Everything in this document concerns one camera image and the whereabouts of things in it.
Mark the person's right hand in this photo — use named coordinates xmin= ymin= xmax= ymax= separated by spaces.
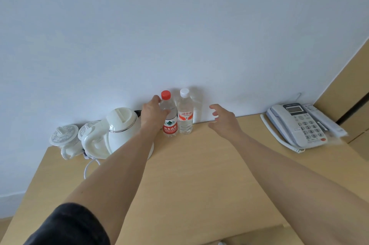
xmin=208 ymin=104 xmax=243 ymax=136

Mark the person's left hand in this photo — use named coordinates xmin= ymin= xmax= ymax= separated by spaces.
xmin=140 ymin=95 xmax=171 ymax=133

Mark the red cap water bottle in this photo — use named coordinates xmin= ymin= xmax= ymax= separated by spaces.
xmin=159 ymin=90 xmax=179 ymax=138

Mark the white cap water bottle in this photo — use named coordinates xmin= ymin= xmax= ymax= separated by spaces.
xmin=176 ymin=88 xmax=194 ymax=135

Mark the person's right forearm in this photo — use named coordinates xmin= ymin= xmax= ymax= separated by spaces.
xmin=230 ymin=131 xmax=369 ymax=245

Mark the person's left forearm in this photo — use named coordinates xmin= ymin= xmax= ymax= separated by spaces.
xmin=65 ymin=126 xmax=162 ymax=245

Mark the white electric kettle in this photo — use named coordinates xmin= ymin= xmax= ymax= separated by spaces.
xmin=81 ymin=107 xmax=155 ymax=160

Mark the wooden table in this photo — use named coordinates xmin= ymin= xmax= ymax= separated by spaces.
xmin=0 ymin=113 xmax=369 ymax=245

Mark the white telephone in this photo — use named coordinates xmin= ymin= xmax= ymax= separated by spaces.
xmin=260 ymin=103 xmax=328 ymax=153

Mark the bagged remote control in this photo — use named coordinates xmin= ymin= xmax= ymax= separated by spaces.
xmin=303 ymin=103 xmax=349 ymax=138

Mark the black t-shirt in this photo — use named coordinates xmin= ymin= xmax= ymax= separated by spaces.
xmin=24 ymin=203 xmax=111 ymax=245

